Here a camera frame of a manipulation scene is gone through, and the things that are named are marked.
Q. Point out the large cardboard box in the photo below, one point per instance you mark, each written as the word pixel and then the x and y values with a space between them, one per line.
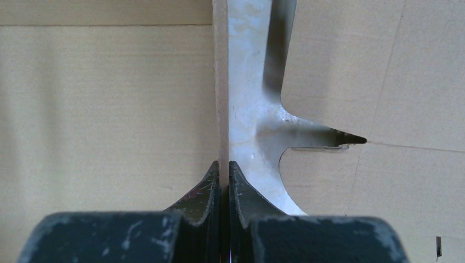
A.
pixel 105 105

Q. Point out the stack of flat cardboard blanks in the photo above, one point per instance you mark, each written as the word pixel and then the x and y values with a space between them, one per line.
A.
pixel 378 90

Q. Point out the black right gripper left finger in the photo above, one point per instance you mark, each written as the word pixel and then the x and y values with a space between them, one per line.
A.
pixel 186 231

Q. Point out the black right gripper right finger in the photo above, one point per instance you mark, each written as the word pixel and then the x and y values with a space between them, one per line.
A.
pixel 260 232

